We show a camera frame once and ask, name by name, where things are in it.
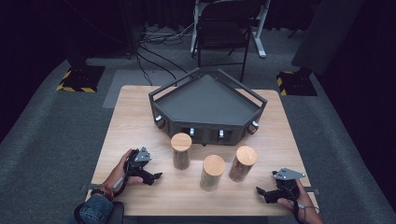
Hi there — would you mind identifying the glass jar with reddish contents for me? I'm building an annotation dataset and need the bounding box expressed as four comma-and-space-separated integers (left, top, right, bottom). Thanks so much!
170, 133, 193, 171

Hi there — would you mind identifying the black floor cable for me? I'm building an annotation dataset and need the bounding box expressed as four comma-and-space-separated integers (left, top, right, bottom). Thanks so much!
139, 42, 189, 74
135, 49, 177, 87

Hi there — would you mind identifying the person's left hand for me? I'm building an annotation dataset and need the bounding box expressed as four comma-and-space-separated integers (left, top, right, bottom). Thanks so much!
106, 148, 145, 191

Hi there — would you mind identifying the dark grey corner shelf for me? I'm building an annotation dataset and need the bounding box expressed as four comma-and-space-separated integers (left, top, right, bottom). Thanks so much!
148, 67, 268, 147

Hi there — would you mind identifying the glass jar with brown contents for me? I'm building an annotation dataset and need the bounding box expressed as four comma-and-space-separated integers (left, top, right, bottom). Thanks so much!
228, 145, 259, 183

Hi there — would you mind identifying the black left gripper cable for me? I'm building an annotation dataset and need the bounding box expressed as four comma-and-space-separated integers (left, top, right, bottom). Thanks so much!
112, 150, 134, 198

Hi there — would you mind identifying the black folding chair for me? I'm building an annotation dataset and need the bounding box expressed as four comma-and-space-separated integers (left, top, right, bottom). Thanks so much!
195, 0, 256, 83

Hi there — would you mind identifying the dark bead bracelet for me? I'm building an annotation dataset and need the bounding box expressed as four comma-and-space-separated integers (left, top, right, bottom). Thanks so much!
90, 185, 116, 203

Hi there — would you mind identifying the grey upright panel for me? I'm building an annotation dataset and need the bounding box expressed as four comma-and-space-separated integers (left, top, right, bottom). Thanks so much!
290, 0, 365, 77

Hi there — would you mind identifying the black yellow striped stand base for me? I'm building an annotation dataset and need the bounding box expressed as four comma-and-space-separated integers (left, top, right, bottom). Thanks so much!
55, 64, 106, 93
276, 69, 318, 97

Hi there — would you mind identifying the person's right hand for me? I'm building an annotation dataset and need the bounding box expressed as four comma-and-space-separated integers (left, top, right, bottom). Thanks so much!
276, 179, 317, 216

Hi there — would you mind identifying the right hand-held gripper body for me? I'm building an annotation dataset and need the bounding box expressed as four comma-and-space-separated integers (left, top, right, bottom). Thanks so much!
270, 167, 306, 203

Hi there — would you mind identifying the white desk frame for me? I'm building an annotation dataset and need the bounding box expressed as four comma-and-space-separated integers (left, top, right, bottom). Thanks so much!
190, 0, 271, 60

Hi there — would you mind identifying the bundle of floor cables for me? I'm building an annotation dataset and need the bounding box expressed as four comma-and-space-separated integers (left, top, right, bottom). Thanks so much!
139, 21, 195, 47

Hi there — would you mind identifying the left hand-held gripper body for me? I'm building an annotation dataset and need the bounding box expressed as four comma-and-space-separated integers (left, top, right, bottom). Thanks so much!
124, 147, 153, 182

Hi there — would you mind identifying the glass jar with dark contents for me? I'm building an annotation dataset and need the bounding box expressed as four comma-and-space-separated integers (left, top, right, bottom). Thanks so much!
199, 154, 227, 192

